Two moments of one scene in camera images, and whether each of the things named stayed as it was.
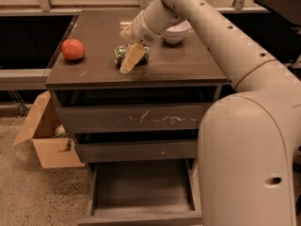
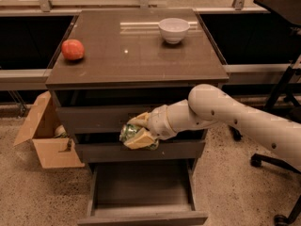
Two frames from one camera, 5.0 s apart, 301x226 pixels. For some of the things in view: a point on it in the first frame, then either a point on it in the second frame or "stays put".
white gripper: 142,31 → 158,120
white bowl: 176,34 stays put
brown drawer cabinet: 137,132 stays put
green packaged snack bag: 119,53 → 129,131
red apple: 72,49 stays put
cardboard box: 54,145 stays put
